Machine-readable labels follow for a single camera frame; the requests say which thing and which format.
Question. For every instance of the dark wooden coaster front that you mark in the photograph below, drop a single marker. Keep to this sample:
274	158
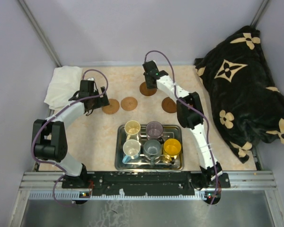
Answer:
169	106

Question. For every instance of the aluminium frame rail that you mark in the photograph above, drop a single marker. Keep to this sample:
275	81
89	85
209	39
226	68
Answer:
48	186

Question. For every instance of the white folded cloth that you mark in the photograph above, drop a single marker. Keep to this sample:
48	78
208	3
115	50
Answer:
64	83

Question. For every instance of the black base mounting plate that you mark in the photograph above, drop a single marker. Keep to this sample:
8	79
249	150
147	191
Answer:
143	183

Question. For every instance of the black floral blanket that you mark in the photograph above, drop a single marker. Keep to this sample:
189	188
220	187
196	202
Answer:
247	107

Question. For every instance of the woven coaster frilled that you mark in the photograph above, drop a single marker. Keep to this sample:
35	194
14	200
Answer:
112	108

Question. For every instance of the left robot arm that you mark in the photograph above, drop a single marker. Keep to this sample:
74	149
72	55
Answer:
49	141

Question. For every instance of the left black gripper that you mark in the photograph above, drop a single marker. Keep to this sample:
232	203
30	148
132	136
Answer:
102	101

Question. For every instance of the metal tray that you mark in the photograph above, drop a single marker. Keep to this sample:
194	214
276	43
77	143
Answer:
141	163

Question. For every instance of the cream yellow cup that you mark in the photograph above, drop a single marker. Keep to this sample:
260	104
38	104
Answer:
133	130

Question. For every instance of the dark wooden coaster back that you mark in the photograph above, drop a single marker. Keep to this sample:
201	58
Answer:
145	91

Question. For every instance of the woven coaster smooth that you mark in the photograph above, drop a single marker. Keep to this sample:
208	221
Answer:
129	103

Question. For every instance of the dark wooden coaster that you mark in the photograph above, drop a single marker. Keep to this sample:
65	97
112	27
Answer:
169	106
145	91

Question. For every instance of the grey cup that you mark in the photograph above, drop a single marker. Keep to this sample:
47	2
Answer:
152	150

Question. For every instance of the purple cup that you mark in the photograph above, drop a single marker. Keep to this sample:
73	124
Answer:
154	130

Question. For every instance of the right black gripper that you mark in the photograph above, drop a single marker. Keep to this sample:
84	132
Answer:
148	86

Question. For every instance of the white cup blue handle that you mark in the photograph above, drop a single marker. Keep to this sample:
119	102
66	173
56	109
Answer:
131	150

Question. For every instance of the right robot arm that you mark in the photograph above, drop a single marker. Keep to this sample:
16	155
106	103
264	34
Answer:
190	115

